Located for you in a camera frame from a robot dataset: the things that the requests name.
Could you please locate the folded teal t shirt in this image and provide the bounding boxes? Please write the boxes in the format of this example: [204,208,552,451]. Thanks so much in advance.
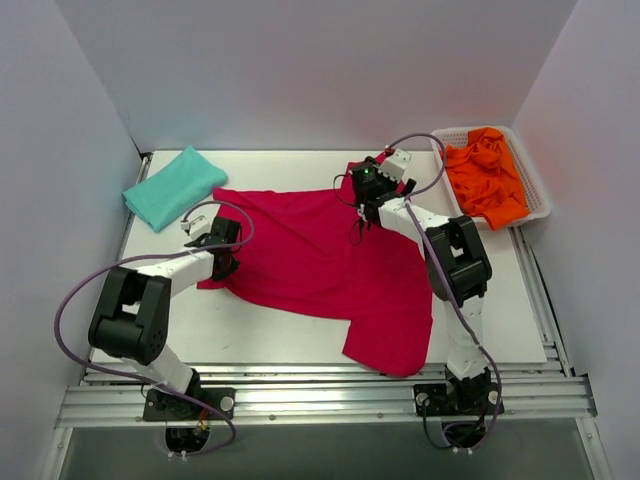
[123,146,228,233]

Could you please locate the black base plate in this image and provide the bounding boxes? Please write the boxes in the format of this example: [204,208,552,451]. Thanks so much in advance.
[412,380,505,417]
[142,387,236,422]

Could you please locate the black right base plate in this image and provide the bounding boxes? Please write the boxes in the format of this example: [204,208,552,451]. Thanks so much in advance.
[412,380,505,417]

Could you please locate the white plastic basket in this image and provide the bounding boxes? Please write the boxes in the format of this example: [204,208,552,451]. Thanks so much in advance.
[431,126,551,229]

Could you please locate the orange t shirts pile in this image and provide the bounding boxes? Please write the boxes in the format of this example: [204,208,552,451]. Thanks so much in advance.
[446,127,529,230]

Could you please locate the red t shirt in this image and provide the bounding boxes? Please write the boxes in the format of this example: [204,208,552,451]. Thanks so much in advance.
[197,152,433,377]

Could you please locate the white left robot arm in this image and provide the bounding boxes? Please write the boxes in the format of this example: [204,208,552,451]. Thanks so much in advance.
[88,216,242,419]

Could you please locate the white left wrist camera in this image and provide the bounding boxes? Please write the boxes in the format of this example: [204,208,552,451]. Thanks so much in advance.
[180,215,211,240]

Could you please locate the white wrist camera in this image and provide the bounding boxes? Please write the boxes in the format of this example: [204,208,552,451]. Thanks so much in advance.
[180,215,211,240]
[376,147,412,182]

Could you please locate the aluminium frame rails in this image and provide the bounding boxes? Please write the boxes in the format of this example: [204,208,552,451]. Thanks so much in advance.
[39,154,616,480]

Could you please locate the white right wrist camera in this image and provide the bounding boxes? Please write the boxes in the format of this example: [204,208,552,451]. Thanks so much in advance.
[376,147,412,182]

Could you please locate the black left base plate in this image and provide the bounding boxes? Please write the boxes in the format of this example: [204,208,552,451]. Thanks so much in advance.
[142,387,236,422]

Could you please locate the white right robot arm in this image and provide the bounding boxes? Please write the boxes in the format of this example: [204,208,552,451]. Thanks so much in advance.
[347,150,492,413]

